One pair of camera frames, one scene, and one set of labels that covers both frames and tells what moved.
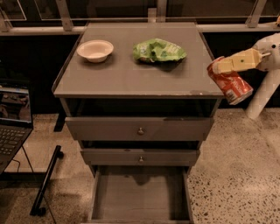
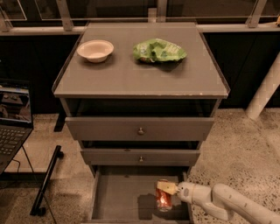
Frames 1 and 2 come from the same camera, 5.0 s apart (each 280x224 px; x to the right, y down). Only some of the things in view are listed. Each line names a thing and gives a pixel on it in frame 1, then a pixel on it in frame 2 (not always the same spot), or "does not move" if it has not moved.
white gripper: x=270 y=53 to x=185 y=192
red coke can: x=233 y=86 to x=164 y=199
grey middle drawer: x=140 y=157 does not move
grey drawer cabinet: x=139 y=100 does not move
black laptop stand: x=38 y=209 does not move
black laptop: x=16 y=122 does not move
